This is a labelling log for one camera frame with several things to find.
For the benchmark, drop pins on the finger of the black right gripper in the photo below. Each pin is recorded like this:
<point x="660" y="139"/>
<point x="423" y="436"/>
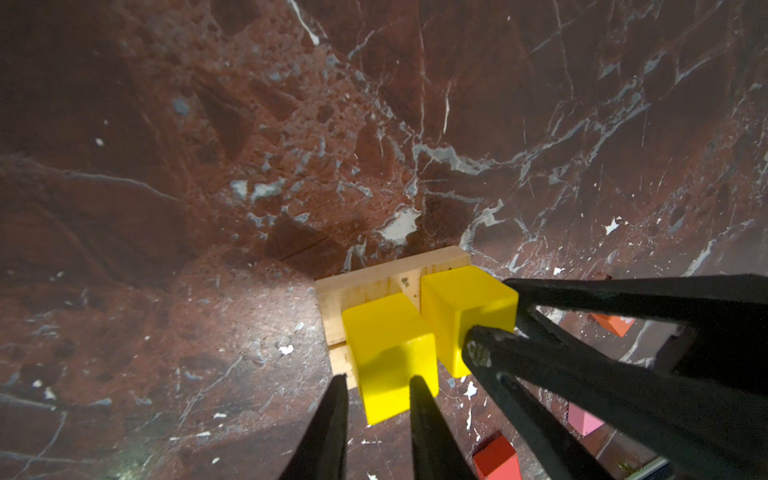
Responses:
<point x="708" y="303"/>
<point x="707" y="430"/>

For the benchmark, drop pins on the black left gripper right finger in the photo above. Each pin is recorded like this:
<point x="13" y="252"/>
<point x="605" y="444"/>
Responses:
<point x="435" y="453"/>

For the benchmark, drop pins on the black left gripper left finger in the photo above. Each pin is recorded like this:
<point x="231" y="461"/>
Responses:
<point x="321" y="453"/>

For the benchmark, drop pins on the yellow cube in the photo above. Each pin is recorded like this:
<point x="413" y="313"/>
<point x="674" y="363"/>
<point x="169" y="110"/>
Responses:
<point x="389" y="342"/>
<point x="454" y="301"/>

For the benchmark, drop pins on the pink rectangular block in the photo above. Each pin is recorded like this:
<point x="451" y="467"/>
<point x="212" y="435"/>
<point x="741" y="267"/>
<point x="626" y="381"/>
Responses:
<point x="582" y="421"/>

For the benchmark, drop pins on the natural wood long block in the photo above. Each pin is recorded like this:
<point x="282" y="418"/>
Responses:
<point x="338" y="351"/>

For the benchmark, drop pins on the small orange red block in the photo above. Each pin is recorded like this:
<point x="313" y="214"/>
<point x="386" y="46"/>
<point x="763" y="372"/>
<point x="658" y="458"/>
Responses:
<point x="615" y="324"/>

